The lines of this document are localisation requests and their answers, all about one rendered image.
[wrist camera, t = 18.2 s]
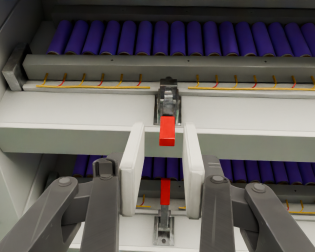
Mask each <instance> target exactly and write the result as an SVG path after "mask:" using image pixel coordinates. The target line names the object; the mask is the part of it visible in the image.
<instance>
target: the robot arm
mask: <svg viewBox="0 0 315 252"><path fill-rule="evenodd" d="M144 159H145V123H144V122H143V121H137V120H136V121H135V122H134V123H133V126H132V129H131V132H130V135H129V138H128V141H127V145H126V148H125V151H124V152H112V153H110V154H109V155H108V156H107V157H104V158H99V159H96V160H95V161H94V162H93V163H92V172H93V180H92V181H90V182H86V183H79V184H78V180H77V179H76V178H74V177H71V176H64V177H60V178H58V179H56V180H54V181H53V182H52V183H51V184H50V185H49V187H48V188H47V189H46V190H45V191H44V192H43V193H42V194H41V196H40V197H39V198H38V199H37V200H36V201H35V202H34V204H33V205H32V206H31V207H30V208H29V209H28V210H27V212H26V213H25V214H24V215H23V216H22V217H21V218H20V219H19V221H18V222H17V223H16V224H15V225H14V226H13V227H12V229H11V230H10V231H9V232H8V233H7V234H6V235H5V236H4V238H3V239H2V240H1V241H0V252H67V250H68V248H69V247H70V245H71V243H72V241H73V240H74V238H75V236H76V234H77V233H78V231H79V229H80V227H81V225H82V222H85V223H84V228H83V234H82V239H81V244H80V250H79V252H119V229H120V215H122V217H133V216H134V215H135V210H136V204H137V199H138V193H139V187H140V182H141V176H142V170H143V165H144ZM182 167H183V179H184V192H185V205H186V217H187V218H188V219H189V220H199V218H201V229H200V242H199V252H236V248H235V235H234V227H237V228H239V230H240V234H241V236H242V238H243V240H244V242H245V244H246V247H247V249H248V251H249V252H315V246H314V245H313V244H312V242H311V241H310V240H309V238H308V237H307V236H306V234H305V233H304V232H303V230H302V229H301V228H300V226H299V225H298V224H297V222H296V221H295V220H294V218H293V217H292V216H291V214H290V213H289V212H288V210H287V209H286V207H285V206H284V205H283V203H282V202H281V201H280V199H279V198H278V197H277V195H276V194H275V193H274V191H273V190H272V189H271V188H270V187H269V186H267V185H265V184H263V183H259V182H252V183H249V184H247V185H246V186H245V189H243V188H239V187H235V186H233V185H231V182H230V180H229V179H228V178H227V177H225V176H224V173H223V170H222V167H221V164H220V160H219V159H218V158H217V157H216V156H215V155H204V154H201V150H200V146H199V141H198V136H197V132H196V127H195V124H194V123H193V122H185V123H184V127H183V147H182ZM201 215H202V217H201Z"/></svg>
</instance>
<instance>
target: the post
mask: <svg viewBox="0 0 315 252"><path fill-rule="evenodd" d="M35 1H36V4H37V7H38V10H39V13H40V16H41V19H42V21H46V20H45V15H44V10H43V5H42V0H35ZM17 2H18V0H0V28H1V26H2V24H3V23H4V21H5V20H6V18H7V17H8V15H9V14H10V12H11V11H12V9H13V8H14V6H15V5H16V3H17ZM42 155H43V153H26V152H3V151H2V149H1V148H0V241H1V240H2V239H3V238H4V237H5V235H6V234H7V233H8V232H9V231H10V230H11V229H12V227H13V226H14V225H15V224H16V223H17V222H18V221H19V220H20V218H21V217H22V214H23V211H24V208H25V205H26V202H27V199H28V196H29V193H30V190H31V187H32V184H33V182H34V179H35V176H36V173H37V170H38V167H39V164H40V161H41V158H42Z"/></svg>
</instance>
